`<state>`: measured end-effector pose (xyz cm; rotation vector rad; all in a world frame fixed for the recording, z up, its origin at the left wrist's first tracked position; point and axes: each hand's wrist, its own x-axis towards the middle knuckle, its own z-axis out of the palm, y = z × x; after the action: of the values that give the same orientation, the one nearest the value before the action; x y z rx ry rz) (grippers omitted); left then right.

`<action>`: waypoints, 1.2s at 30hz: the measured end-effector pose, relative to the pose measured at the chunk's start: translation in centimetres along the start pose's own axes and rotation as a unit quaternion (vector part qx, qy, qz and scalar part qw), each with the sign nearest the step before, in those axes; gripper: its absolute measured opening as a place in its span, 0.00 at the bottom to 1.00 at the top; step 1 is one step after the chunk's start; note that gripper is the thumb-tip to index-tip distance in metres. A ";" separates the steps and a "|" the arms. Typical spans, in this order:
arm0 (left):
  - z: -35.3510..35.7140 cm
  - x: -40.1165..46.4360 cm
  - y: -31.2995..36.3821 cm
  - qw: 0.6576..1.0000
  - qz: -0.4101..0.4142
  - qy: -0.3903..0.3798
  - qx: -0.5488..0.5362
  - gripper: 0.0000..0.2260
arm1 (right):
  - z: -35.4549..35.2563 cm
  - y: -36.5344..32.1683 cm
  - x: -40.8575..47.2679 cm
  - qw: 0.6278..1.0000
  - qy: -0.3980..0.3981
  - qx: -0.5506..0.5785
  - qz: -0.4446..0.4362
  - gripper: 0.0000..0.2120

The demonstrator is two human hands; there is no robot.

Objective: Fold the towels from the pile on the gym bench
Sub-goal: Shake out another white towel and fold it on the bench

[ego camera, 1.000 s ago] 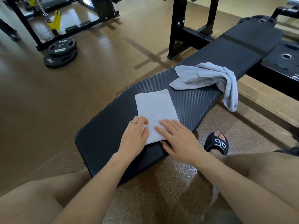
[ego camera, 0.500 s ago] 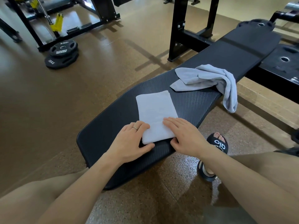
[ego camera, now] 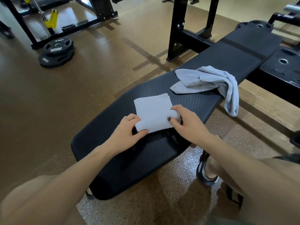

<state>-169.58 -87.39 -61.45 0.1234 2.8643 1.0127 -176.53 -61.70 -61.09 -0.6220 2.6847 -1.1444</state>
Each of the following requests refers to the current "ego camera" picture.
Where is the black round weight plate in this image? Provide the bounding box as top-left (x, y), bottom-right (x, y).
top-left (235, 20), bottom-right (274, 30)

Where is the light grey cloth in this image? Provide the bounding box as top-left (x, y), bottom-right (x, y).
top-left (134, 93), bottom-right (181, 134)

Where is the chrome barbell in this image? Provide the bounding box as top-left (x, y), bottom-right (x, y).
top-left (283, 0), bottom-right (300, 14)

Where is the black machine foot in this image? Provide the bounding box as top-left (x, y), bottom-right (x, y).
top-left (0, 20), bottom-right (15, 40)

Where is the person's right hand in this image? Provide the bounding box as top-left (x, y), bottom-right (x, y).
top-left (167, 105), bottom-right (215, 147)

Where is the black upright bench frame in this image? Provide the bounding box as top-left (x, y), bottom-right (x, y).
top-left (166, 0), bottom-right (221, 63)

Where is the large black weight plate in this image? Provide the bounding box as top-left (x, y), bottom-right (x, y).
top-left (38, 50), bottom-right (75, 68)

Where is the chrome rack bar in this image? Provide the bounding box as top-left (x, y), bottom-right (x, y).
top-left (31, 0), bottom-right (48, 22)

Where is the crumpled grey towel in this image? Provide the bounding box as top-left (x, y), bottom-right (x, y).
top-left (170, 66), bottom-right (240, 117)

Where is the small black weight plate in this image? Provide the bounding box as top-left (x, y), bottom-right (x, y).
top-left (43, 37), bottom-right (74, 56)

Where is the blue black right sandal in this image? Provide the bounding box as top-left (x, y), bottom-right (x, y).
top-left (196, 151), bottom-right (220, 187)

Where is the black padded workout bench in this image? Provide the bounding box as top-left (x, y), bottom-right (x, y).
top-left (71, 20), bottom-right (284, 201)

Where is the person's right forearm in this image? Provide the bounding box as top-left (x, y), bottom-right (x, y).
top-left (199, 135), bottom-right (300, 225)

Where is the black power rack frame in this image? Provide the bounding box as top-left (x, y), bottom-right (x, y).
top-left (0, 0), bottom-right (119, 50)

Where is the person's left forearm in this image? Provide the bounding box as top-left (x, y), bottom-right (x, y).
top-left (0, 145), bottom-right (119, 225)

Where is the yellow rack attachment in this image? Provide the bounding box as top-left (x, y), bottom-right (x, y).
top-left (45, 9), bottom-right (59, 29)

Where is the dark left sandal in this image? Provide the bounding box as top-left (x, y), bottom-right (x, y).
top-left (85, 187), bottom-right (96, 200)

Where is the black square weight plate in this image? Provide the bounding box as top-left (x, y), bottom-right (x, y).
top-left (259, 46), bottom-right (300, 90)

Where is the person's left hand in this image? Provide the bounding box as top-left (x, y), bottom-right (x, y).
top-left (101, 113), bottom-right (149, 160)

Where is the person's right leg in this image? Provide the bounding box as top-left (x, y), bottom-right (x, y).
top-left (204, 155), bottom-right (300, 225)

